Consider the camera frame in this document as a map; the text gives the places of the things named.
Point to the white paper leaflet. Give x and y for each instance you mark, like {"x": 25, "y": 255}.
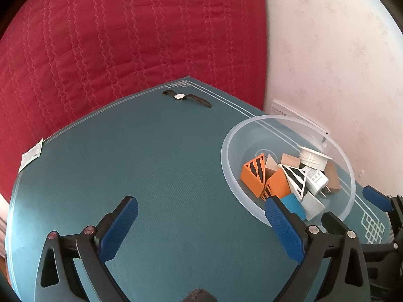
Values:
{"x": 31, "y": 155}

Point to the long brown wooden block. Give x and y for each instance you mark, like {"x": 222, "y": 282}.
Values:
{"x": 331, "y": 173}

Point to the clear plastic bowl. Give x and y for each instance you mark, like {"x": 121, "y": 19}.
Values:
{"x": 277, "y": 135}

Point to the white marbled wedge block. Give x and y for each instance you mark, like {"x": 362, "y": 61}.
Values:
{"x": 296, "y": 178}

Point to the black wristwatch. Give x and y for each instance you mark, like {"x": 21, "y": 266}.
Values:
{"x": 182, "y": 97}

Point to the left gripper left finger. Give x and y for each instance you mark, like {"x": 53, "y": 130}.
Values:
{"x": 114, "y": 227}

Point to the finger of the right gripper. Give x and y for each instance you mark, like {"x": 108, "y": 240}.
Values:
{"x": 333, "y": 224}
{"x": 378, "y": 199}

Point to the blue wedge block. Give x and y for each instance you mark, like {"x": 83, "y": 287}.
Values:
{"x": 292, "y": 204}

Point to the large orange striped wedge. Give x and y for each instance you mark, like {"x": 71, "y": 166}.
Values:
{"x": 253, "y": 175}

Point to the grey white wedge block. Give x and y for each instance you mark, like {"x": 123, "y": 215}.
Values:
{"x": 311, "y": 206}

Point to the white power adapter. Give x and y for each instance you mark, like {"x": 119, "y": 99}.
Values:
{"x": 316, "y": 180}

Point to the tan wooden wedge block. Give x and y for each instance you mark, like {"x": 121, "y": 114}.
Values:
{"x": 271, "y": 166}

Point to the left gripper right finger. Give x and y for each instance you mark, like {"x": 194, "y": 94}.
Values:
{"x": 288, "y": 227}

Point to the red quilted blanket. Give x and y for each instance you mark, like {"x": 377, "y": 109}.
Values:
{"x": 63, "y": 59}

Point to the orange block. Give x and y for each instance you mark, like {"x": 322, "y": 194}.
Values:
{"x": 276, "y": 185}

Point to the green table mat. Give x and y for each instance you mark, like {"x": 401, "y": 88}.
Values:
{"x": 190, "y": 232}

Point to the white stacked plates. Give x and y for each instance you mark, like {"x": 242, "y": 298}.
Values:
{"x": 313, "y": 159}

